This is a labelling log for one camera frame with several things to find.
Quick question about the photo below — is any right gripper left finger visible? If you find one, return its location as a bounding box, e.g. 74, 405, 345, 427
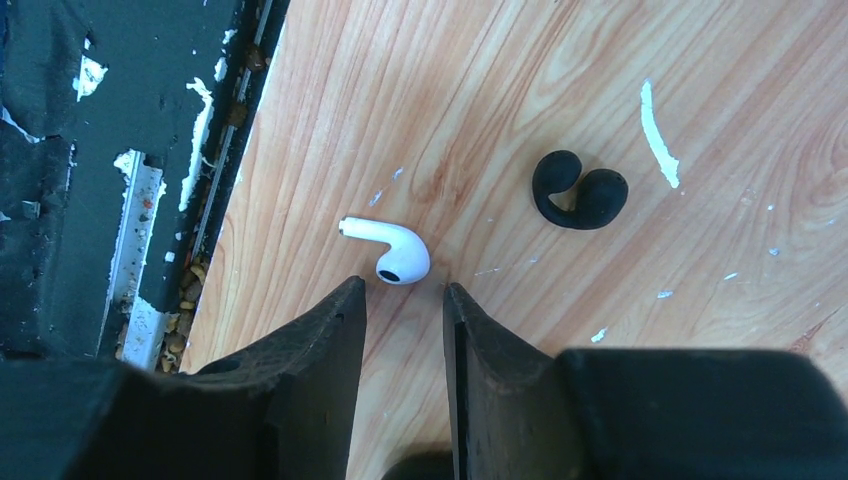
1, 276, 367, 479

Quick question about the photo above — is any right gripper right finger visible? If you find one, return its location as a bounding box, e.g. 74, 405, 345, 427
443, 283, 847, 479

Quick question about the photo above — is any black earbud case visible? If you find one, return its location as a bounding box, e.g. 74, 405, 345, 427
382, 451, 454, 480

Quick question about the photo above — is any small white scrap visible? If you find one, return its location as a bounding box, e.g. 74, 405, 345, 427
640, 78, 681, 189

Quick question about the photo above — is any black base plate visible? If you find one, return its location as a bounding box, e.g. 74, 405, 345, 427
1, 1, 289, 370

